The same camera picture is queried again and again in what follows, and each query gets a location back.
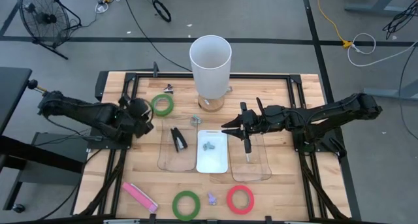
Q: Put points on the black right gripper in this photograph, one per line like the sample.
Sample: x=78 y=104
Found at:
x=253 y=119

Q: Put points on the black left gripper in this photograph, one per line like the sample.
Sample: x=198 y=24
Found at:
x=140 y=108

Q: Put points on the small green tape roll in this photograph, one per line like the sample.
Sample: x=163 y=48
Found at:
x=171 y=105

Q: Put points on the grey-blue stapler remover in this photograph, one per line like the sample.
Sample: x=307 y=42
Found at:
x=208 y=146

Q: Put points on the black stapler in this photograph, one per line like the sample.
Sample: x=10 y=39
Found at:
x=178 y=139

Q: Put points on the red tape roll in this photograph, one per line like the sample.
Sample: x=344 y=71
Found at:
x=240 y=187

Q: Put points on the purple stapler remover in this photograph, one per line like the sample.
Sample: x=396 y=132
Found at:
x=212 y=199

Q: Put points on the large green tape roll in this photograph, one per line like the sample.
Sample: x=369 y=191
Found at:
x=186 y=193

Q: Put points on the pink stapler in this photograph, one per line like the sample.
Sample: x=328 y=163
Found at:
x=140 y=196

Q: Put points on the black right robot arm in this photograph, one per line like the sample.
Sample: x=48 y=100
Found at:
x=326 y=114

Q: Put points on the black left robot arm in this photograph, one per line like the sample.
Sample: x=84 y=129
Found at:
x=81 y=111

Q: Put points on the small clear stapler remover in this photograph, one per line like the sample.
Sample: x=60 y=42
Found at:
x=229 y=89

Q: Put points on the teal stapler remover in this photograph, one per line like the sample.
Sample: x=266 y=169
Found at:
x=196 y=120

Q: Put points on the black binder clip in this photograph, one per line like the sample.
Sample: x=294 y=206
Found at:
x=168 y=89

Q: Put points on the white plastic bin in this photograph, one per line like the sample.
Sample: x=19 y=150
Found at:
x=212 y=162

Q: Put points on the clear plastic bin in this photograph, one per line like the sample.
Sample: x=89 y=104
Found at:
x=176 y=162
x=251 y=171

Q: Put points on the black knob lever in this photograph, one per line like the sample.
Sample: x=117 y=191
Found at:
x=32 y=84

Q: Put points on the black desk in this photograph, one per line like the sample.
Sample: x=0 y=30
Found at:
x=13 y=93

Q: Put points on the black floor fan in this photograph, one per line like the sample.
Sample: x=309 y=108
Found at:
x=45 y=18

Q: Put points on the black caster wheel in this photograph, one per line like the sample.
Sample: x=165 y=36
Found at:
x=18 y=208

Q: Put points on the grey table leg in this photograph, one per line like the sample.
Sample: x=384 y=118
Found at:
x=392 y=91
x=375 y=6

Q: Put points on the black desk leg frame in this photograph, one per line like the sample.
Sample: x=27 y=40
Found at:
x=39 y=155

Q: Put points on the silver aluminium rail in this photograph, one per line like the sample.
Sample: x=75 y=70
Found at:
x=121 y=221

